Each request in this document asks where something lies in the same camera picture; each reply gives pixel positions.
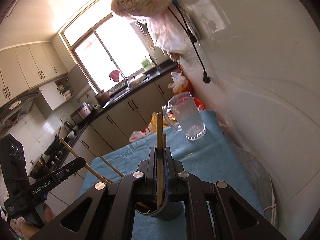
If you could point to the black kitchen countertop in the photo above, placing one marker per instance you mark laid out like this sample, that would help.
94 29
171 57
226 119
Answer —
117 100

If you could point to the red plastic basket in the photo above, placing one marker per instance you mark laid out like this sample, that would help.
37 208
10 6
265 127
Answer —
200 103

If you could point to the pink cloth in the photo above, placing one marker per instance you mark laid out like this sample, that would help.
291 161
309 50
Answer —
114 75

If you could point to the white orange plastic bag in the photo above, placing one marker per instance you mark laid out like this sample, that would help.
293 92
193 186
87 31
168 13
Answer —
181 82

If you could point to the beige upper kitchen cabinets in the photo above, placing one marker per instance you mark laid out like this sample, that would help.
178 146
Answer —
27 65

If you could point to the long wooden chopstick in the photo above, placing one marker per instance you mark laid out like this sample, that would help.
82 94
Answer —
111 165
95 173

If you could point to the green bottle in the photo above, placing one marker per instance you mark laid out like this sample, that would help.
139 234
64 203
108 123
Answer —
147 63

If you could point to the silver rice cooker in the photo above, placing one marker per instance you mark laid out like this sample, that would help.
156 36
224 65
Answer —
81 112

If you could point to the blue tablecloth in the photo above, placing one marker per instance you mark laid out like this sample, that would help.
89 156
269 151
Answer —
207 155

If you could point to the brown clay pot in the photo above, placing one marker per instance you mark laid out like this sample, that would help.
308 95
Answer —
102 98

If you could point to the steel cooking pot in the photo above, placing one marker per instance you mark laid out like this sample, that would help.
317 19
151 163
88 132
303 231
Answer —
38 167

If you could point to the grey range hood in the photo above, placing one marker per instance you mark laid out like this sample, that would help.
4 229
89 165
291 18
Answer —
17 105

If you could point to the clear glass mug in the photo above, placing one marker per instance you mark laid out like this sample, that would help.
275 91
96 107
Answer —
188 120

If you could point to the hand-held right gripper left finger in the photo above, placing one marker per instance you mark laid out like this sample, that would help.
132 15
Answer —
152 175

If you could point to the dark grey perforated chopstick holder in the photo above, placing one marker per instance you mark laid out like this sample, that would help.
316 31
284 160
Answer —
165 211

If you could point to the steel kettle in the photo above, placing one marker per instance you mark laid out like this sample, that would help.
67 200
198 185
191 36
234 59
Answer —
69 127

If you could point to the kitchen window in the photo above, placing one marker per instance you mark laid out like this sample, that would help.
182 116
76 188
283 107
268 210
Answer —
110 47

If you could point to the person's left hand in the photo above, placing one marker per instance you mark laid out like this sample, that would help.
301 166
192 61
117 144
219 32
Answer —
50 213

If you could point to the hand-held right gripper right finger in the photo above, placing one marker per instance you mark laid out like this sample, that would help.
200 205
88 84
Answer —
167 175

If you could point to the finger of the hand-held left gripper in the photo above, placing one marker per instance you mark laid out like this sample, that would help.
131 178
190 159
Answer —
71 166

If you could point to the black wok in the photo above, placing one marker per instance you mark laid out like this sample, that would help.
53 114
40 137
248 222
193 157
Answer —
52 146

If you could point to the yellow plastic bag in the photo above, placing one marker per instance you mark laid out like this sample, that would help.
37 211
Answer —
167 121

